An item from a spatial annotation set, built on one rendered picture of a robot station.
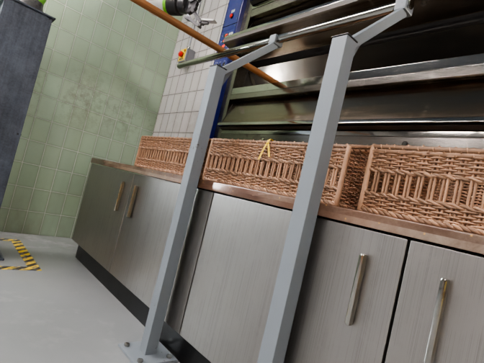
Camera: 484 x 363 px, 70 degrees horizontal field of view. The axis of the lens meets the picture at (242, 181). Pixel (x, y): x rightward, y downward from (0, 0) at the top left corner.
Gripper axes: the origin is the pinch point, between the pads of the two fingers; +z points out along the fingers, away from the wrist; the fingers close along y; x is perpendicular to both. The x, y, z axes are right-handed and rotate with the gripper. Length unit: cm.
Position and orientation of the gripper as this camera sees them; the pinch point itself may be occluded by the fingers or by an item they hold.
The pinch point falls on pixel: (217, 6)
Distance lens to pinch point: 173.3
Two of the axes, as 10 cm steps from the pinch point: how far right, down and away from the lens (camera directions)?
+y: -2.6, 9.7, 0.2
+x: -4.1, -0.9, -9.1
